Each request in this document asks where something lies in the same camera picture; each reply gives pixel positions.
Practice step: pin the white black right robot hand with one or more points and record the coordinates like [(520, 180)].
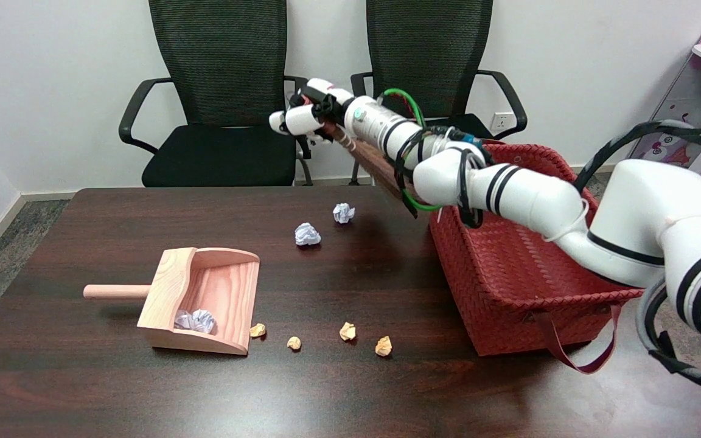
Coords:
[(302, 120)]

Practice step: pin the wooden dustpan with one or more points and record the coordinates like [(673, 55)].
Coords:
[(229, 286)]

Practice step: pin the owl print side panel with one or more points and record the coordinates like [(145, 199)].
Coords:
[(685, 91)]

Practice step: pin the brown straw hand broom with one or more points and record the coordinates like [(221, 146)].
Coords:
[(375, 164)]

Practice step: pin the black mesh office chair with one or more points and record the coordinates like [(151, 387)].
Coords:
[(223, 61), (429, 48)]

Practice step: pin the small tan paper ball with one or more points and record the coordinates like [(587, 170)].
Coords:
[(383, 346), (294, 343), (257, 330), (347, 331)]

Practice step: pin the white wall socket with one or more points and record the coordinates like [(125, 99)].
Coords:
[(501, 120)]

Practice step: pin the red woven basket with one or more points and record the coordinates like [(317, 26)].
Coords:
[(496, 274)]

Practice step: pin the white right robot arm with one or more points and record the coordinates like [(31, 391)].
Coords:
[(521, 194)]

